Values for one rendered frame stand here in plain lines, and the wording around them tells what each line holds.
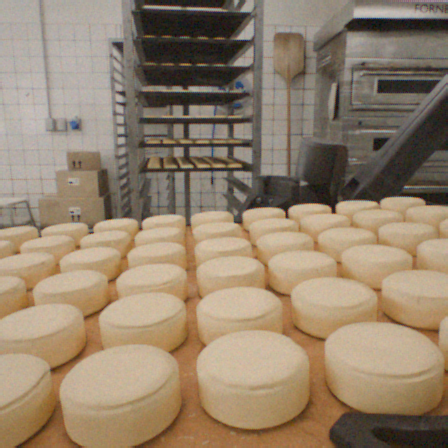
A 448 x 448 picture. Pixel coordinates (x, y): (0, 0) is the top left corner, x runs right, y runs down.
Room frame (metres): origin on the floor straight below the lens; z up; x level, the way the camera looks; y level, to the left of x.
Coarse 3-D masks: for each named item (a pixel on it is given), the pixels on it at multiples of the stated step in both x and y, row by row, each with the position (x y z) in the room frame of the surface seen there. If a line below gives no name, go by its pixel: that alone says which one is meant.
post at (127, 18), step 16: (128, 0) 1.50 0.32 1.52; (128, 16) 1.50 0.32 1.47; (128, 32) 1.50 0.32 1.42; (128, 48) 1.50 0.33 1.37; (128, 64) 1.50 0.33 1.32; (128, 80) 1.50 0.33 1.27; (128, 96) 1.50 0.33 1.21; (128, 112) 1.50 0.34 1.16; (128, 128) 1.50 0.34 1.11; (128, 144) 1.50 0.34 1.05
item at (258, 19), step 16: (256, 0) 1.56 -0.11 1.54; (256, 16) 1.56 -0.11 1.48; (256, 32) 1.56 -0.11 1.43; (256, 48) 1.56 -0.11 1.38; (256, 64) 1.56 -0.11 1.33; (256, 80) 1.56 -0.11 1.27; (256, 96) 1.56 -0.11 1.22; (256, 112) 1.56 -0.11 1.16; (256, 128) 1.56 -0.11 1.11; (256, 144) 1.56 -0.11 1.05; (256, 160) 1.56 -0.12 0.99; (256, 176) 1.56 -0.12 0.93; (256, 192) 1.56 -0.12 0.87
